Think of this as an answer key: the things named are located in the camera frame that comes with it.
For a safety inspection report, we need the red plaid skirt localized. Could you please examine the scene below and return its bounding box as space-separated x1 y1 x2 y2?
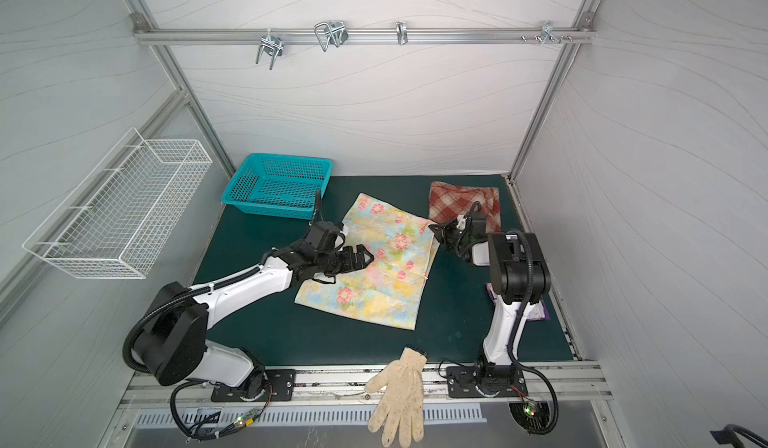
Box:
428 181 502 233

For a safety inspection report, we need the black mounting plate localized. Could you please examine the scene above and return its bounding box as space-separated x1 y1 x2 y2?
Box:
211 368 297 403
444 365 528 399

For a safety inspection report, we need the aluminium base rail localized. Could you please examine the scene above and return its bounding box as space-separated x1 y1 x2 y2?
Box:
118 361 613 409

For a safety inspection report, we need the horizontal aluminium rail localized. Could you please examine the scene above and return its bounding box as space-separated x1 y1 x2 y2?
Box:
134 25 597 46

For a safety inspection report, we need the metal bracket with screws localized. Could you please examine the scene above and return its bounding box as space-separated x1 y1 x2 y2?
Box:
520 21 573 45

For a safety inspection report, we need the purple snack packet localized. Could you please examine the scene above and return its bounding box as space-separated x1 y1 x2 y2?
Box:
486 282 550 322

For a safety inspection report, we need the white ventilation grille strip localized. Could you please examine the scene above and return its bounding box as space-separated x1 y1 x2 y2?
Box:
134 403 487 429

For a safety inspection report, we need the teal plastic basket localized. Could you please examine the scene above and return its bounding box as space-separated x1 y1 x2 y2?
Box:
221 154 333 220

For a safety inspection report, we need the green table mat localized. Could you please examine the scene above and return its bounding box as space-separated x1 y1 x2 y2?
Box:
194 175 573 366

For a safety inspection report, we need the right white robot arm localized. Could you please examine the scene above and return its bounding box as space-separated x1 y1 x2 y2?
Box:
428 202 551 395

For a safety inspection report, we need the beige knitted glove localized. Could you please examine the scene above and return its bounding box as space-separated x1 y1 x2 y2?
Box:
364 346 427 447

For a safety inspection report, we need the floral skirt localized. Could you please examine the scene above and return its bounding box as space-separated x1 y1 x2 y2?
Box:
295 193 440 331

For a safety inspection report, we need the left base cable bundle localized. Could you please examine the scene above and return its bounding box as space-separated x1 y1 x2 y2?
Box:
168 381 274 442

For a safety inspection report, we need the small metal clip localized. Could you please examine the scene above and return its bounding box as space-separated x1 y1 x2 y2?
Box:
395 21 408 46

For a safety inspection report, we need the white wire wall basket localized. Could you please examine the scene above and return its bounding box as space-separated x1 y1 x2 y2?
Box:
22 128 212 280

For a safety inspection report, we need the metal double hook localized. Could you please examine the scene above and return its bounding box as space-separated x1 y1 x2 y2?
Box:
313 20 349 52

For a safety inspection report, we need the base cable bundle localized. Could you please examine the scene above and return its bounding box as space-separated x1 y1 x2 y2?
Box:
508 360 560 436
168 381 274 442

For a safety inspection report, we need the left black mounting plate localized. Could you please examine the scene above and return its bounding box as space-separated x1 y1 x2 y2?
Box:
211 368 297 403

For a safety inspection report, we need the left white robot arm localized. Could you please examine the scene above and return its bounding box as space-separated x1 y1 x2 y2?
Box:
122 193 374 398

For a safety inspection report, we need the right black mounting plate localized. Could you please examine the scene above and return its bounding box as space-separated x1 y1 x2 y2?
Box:
444 365 528 399

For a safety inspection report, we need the metal U-bolt hook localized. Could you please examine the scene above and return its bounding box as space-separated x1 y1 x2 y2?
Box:
255 29 284 70

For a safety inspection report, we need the right base cable bundle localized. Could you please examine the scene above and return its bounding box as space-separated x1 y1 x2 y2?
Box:
508 360 560 436

